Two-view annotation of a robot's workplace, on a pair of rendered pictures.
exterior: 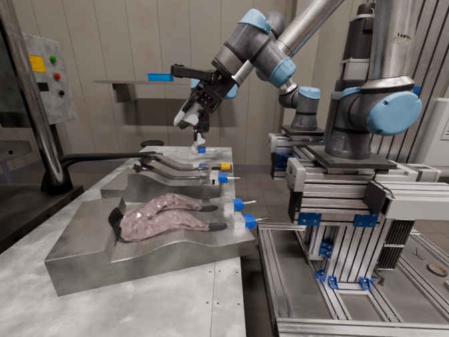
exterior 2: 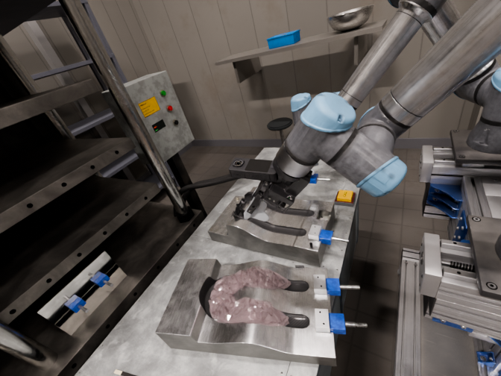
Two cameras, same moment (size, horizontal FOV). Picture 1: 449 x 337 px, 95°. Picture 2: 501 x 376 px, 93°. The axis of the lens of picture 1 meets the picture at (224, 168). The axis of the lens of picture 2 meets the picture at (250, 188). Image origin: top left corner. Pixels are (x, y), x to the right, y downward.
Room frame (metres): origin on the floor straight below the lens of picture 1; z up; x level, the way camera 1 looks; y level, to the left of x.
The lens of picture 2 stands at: (0.25, -0.17, 1.57)
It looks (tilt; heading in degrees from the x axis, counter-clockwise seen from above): 34 degrees down; 37
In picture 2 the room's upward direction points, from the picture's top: 17 degrees counter-clockwise
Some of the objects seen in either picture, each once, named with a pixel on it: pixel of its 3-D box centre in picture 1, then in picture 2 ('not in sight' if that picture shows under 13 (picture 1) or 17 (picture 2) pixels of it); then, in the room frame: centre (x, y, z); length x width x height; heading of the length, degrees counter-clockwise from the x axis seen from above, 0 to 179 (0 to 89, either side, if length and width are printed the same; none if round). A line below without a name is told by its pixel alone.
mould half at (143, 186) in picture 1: (168, 176); (268, 218); (0.89, 0.27, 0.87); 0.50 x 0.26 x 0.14; 90
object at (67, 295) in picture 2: not in sight; (59, 274); (0.35, 1.07, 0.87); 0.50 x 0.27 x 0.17; 90
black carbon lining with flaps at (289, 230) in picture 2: (169, 167); (268, 212); (0.88, 0.25, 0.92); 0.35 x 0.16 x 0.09; 90
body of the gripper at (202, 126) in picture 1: (200, 121); not in sight; (1.12, 0.13, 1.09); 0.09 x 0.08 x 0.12; 90
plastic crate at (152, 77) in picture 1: (161, 77); (283, 39); (2.70, 0.78, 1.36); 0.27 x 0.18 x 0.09; 89
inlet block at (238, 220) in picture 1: (250, 220); (341, 323); (0.57, -0.09, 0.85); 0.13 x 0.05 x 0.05; 107
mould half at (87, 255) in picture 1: (164, 226); (248, 302); (0.53, 0.18, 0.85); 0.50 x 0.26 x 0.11; 107
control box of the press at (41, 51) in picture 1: (61, 179); (191, 195); (1.11, 0.97, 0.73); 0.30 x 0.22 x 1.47; 0
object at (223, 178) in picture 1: (225, 178); (329, 237); (0.83, 0.00, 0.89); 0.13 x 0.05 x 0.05; 90
